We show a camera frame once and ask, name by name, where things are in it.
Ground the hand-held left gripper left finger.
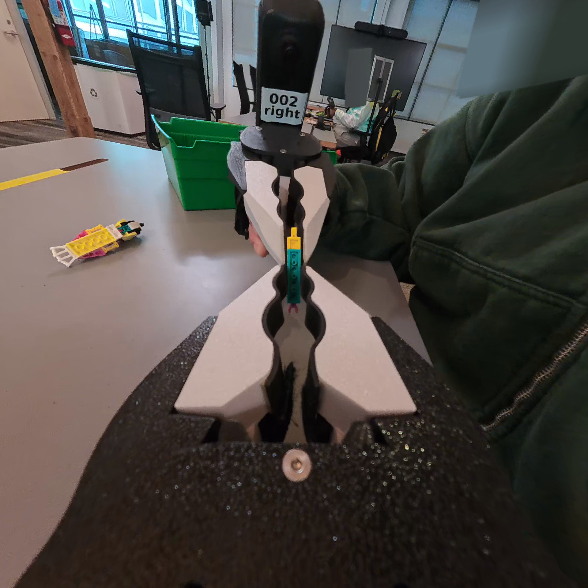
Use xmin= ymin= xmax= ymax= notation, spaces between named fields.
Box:
xmin=174 ymin=266 xmax=282 ymax=444

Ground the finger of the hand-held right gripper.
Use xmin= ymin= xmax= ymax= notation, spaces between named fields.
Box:
xmin=243 ymin=160 xmax=290 ymax=267
xmin=292 ymin=165 xmax=331 ymax=267

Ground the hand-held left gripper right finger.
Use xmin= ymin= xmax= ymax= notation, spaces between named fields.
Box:
xmin=303 ymin=266 xmax=418 ymax=444

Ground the yellow teal pink lego strip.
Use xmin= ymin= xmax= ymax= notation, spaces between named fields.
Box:
xmin=286 ymin=227 xmax=304 ymax=315

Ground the person's right forearm green sleeve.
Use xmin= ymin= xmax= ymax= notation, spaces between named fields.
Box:
xmin=319 ymin=155 xmax=416 ymax=282

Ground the yellow pink lego vehicle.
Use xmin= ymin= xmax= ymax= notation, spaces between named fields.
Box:
xmin=50 ymin=220 xmax=145 ymax=268

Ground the person's right hand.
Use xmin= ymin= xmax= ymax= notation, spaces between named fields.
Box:
xmin=249 ymin=224 xmax=270 ymax=259

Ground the pair of black chairs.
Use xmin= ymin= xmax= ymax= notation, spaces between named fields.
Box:
xmin=232 ymin=61 xmax=258 ymax=115

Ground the green plastic bin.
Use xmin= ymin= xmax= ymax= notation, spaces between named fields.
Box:
xmin=152 ymin=116 xmax=341 ymax=211

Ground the black yellow backpack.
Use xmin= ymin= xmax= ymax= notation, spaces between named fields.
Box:
xmin=367 ymin=92 xmax=398 ymax=164

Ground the black office chair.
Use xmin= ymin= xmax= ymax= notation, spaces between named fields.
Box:
xmin=126 ymin=30 xmax=226 ymax=150

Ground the large black screen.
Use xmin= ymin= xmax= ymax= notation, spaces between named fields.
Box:
xmin=320 ymin=24 xmax=428 ymax=113

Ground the person's green jacket torso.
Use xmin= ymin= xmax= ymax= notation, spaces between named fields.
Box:
xmin=395 ymin=76 xmax=588 ymax=579

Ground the white recycling cabinet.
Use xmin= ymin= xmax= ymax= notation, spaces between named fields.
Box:
xmin=73 ymin=62 xmax=154 ymax=136

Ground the wooden pillar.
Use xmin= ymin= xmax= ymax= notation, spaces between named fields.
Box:
xmin=21 ymin=0 xmax=96 ymax=138

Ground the yellow tape strip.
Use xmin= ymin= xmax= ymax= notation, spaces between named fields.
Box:
xmin=0 ymin=158 xmax=110 ymax=191

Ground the white door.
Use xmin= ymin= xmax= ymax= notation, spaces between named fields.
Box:
xmin=0 ymin=0 xmax=53 ymax=122

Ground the black camera bar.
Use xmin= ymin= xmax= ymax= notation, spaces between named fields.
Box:
xmin=355 ymin=21 xmax=409 ymax=38

